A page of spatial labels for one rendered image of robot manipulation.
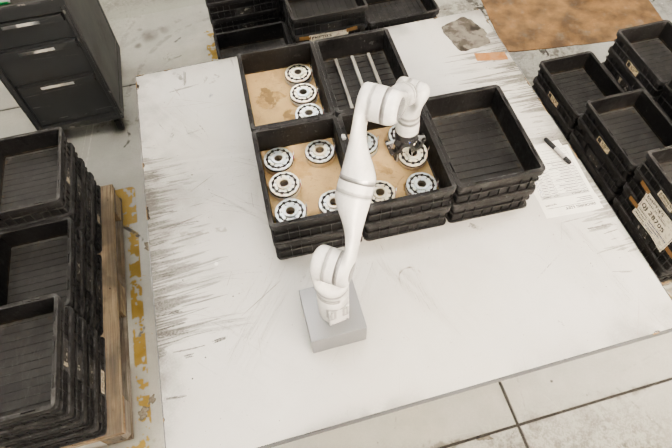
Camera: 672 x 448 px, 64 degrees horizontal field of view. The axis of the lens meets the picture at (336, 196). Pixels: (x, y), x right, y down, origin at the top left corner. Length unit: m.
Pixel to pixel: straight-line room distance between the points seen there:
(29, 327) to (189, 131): 0.92
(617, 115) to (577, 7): 1.38
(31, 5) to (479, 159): 1.99
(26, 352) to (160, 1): 2.67
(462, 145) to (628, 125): 1.12
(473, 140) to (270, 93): 0.78
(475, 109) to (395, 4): 1.33
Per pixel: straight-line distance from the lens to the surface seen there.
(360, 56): 2.26
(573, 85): 3.16
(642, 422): 2.65
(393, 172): 1.87
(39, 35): 2.92
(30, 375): 2.20
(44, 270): 2.50
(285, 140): 1.93
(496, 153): 1.98
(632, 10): 4.26
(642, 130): 2.91
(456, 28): 2.63
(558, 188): 2.12
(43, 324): 2.25
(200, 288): 1.85
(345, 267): 1.34
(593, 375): 2.63
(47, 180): 2.60
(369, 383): 1.69
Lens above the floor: 2.33
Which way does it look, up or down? 56 degrees down
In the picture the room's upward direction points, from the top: 2 degrees counter-clockwise
